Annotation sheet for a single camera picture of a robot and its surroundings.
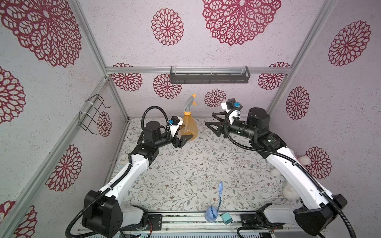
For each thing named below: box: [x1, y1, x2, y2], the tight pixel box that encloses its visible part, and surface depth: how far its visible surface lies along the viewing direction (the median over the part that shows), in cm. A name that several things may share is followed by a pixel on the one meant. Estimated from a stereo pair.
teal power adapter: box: [221, 212, 234, 227], surface depth 75 cm
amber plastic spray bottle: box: [179, 111, 199, 141], surface depth 68 cm
